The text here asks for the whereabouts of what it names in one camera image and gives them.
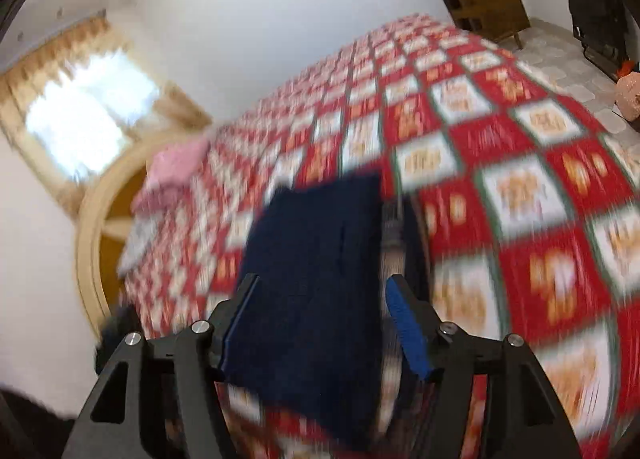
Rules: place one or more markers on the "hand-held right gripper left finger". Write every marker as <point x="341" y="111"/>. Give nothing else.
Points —
<point x="240" y="334"/>

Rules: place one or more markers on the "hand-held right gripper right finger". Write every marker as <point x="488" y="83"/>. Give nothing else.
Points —
<point x="407" y="329"/>

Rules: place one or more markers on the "navy striped knitted sweater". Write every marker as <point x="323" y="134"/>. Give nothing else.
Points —
<point x="310" y="264"/>

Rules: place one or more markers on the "grey pillow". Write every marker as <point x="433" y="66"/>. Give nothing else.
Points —
<point x="140" y="244"/>

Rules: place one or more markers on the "cream wooden headboard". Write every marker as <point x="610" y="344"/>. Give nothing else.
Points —
<point x="92" y="239"/>

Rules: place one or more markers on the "pink folded blanket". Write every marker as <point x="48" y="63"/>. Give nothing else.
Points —
<point x="172" y="169"/>

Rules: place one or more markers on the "window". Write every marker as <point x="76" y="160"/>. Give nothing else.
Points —
<point x="85" y="119"/>

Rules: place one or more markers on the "red printed patchwork quilt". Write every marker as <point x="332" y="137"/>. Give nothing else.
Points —
<point x="500" y="139"/>

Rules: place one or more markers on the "beige patterned curtain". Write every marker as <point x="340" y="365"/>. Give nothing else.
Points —
<point x="30" y="74"/>

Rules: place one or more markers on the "red plaid cloth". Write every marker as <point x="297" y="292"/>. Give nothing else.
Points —
<point x="629" y="99"/>

